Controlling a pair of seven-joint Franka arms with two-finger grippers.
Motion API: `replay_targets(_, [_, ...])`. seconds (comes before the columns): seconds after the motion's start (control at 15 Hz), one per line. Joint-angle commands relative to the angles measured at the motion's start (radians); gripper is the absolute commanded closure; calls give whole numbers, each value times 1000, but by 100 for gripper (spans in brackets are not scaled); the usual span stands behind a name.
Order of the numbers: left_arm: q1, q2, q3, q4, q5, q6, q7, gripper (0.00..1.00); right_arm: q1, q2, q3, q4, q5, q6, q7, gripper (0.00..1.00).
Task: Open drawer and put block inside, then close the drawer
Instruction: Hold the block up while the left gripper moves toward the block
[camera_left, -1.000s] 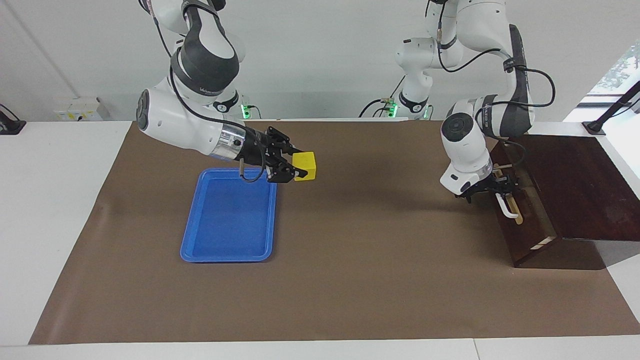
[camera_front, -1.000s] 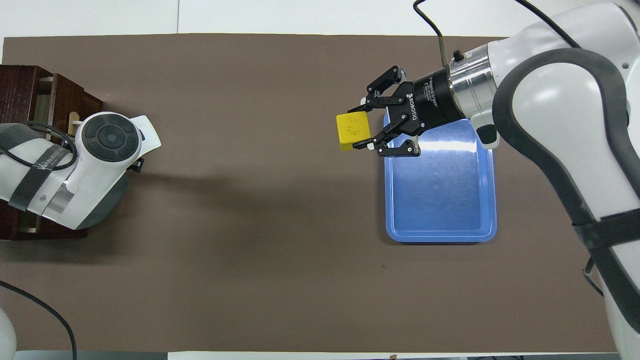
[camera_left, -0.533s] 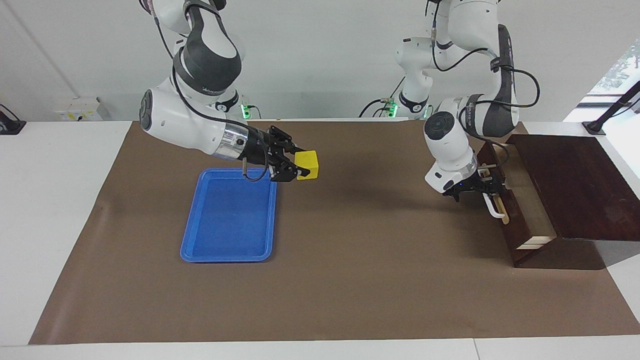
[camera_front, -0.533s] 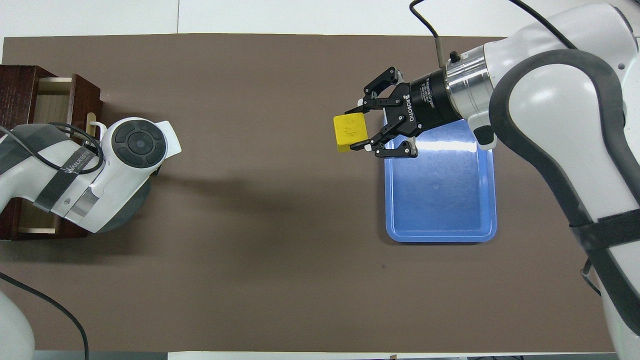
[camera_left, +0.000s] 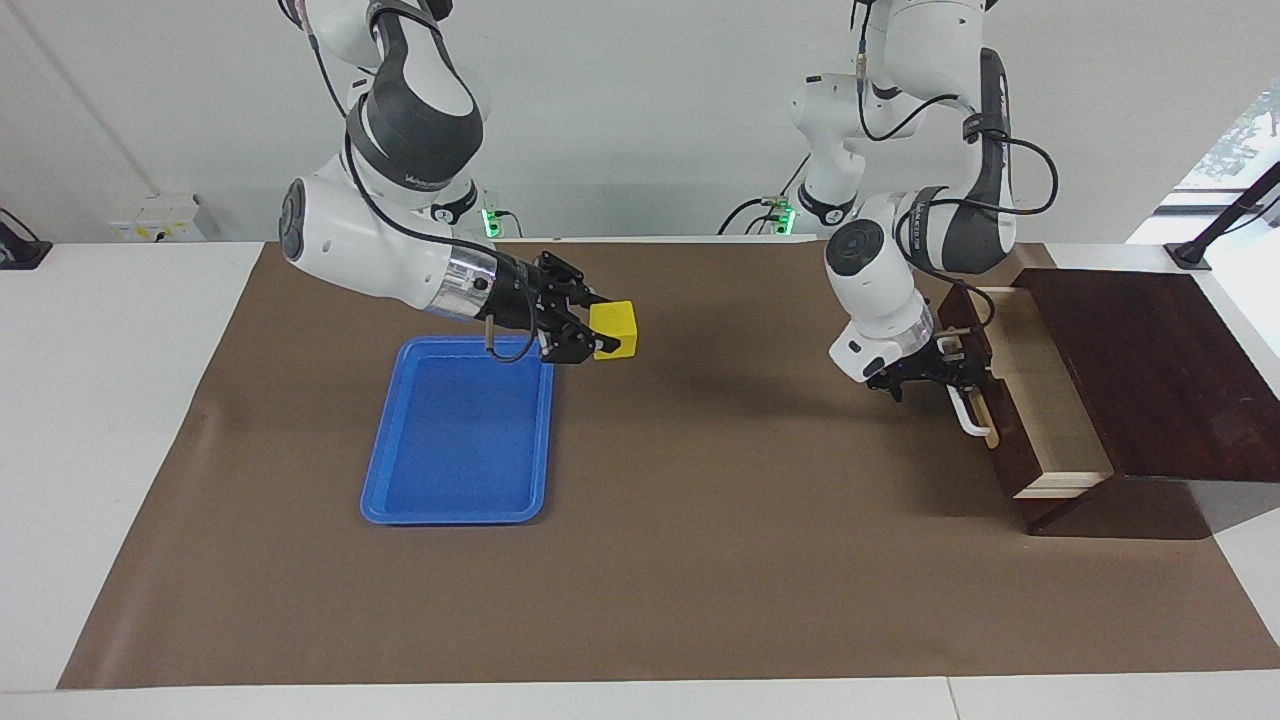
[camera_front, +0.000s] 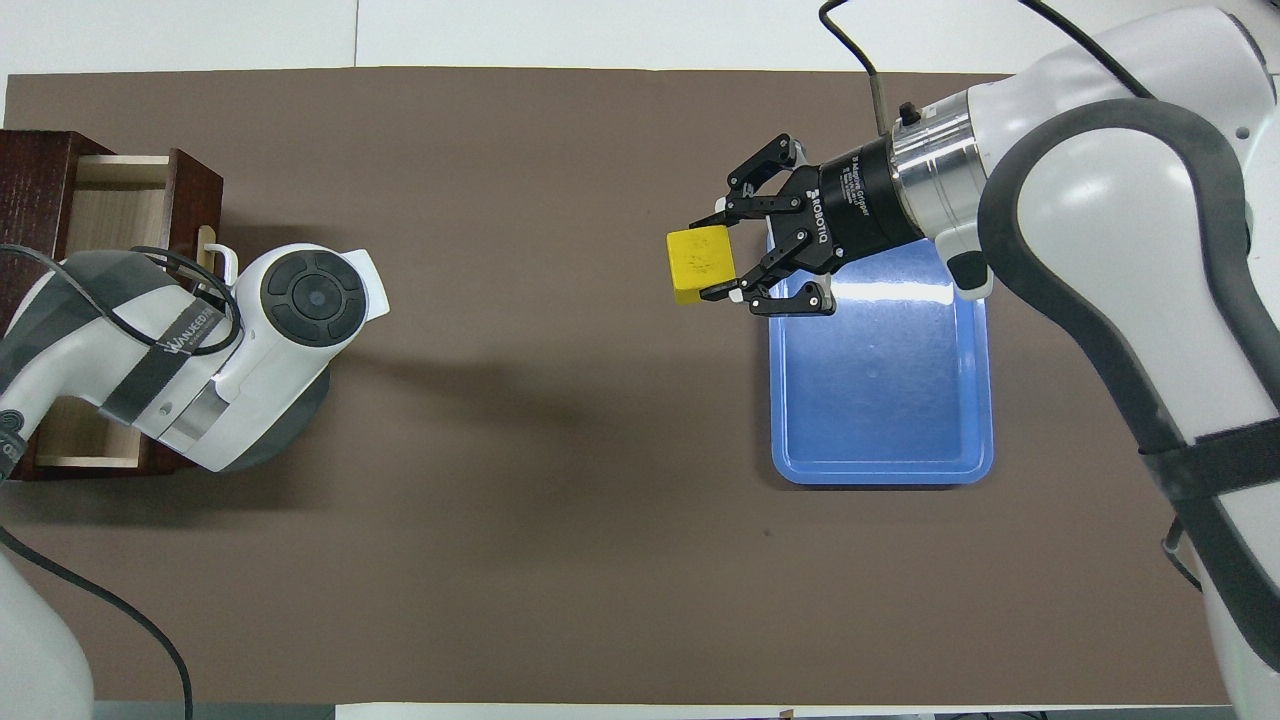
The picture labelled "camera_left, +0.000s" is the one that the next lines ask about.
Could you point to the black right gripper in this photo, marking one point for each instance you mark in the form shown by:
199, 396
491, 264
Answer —
527, 298

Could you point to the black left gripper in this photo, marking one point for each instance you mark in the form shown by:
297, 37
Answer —
912, 372

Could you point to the yellow cube block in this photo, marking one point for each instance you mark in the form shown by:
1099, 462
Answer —
615, 325

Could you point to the dark wooden drawer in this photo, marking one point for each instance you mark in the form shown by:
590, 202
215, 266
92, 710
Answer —
1050, 400

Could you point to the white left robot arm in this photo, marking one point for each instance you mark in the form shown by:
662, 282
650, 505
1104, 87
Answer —
880, 280

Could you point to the blue plastic tray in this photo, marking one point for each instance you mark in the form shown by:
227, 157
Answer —
455, 440

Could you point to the dark wooden cabinet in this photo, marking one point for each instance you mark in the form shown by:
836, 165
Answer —
1150, 380

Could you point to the black angled stand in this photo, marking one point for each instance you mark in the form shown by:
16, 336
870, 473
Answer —
1190, 252

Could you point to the brown paper table mat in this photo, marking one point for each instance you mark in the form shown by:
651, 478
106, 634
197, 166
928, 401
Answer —
700, 550

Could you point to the window with grey frame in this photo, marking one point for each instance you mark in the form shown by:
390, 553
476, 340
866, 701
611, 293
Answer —
1240, 140

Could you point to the white wall socket box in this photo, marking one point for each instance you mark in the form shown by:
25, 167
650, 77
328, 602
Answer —
150, 220

